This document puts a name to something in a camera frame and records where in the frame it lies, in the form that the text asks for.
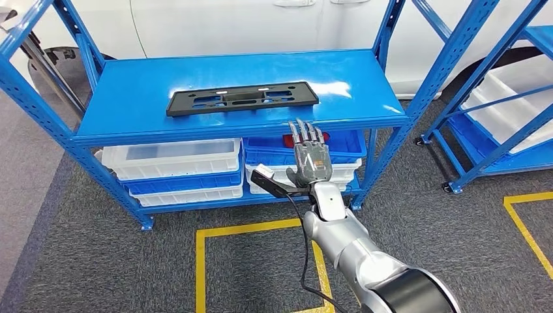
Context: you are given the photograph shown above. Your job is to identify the large white plastic bin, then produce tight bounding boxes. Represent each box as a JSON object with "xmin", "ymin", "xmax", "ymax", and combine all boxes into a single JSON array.
[{"xmin": 460, "ymin": 53, "xmax": 553, "ymax": 154}]

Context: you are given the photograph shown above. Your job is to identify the blue metal rack on casters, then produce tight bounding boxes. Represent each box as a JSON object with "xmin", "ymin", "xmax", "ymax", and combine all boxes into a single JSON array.
[{"xmin": 414, "ymin": 0, "xmax": 553, "ymax": 194}]

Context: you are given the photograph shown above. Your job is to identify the large blue plastic bin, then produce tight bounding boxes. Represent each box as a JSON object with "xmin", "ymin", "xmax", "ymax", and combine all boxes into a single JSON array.
[{"xmin": 447, "ymin": 114, "xmax": 553, "ymax": 173}]

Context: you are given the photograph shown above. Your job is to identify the black plastic plate frame part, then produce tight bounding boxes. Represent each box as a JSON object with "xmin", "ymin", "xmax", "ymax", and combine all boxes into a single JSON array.
[{"xmin": 166, "ymin": 80, "xmax": 320, "ymax": 118}]

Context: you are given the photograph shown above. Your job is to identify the grey metal bar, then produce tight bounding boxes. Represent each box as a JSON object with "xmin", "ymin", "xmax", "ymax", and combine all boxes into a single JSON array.
[{"xmin": 19, "ymin": 32, "xmax": 87, "ymax": 117}]

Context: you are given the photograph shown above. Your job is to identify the blue metal shelf rack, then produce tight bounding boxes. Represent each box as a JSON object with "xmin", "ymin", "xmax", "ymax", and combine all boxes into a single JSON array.
[{"xmin": 0, "ymin": 0, "xmax": 502, "ymax": 232}]

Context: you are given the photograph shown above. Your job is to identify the black camera cable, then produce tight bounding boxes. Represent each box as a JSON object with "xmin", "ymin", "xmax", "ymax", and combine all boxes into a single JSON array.
[{"xmin": 284, "ymin": 194, "xmax": 348, "ymax": 313}]

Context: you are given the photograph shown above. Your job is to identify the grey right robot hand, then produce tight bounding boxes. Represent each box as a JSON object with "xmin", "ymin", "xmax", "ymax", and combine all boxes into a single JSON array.
[{"xmin": 285, "ymin": 117, "xmax": 335, "ymax": 189}]

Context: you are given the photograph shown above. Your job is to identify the clear white plastic bin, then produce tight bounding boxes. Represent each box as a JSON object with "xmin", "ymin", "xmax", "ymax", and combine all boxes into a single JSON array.
[{"xmin": 101, "ymin": 138, "xmax": 242, "ymax": 181}]

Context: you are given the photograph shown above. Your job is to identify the white car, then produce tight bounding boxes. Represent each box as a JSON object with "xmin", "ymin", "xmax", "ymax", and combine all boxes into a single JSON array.
[{"xmin": 0, "ymin": 0, "xmax": 553, "ymax": 100}]

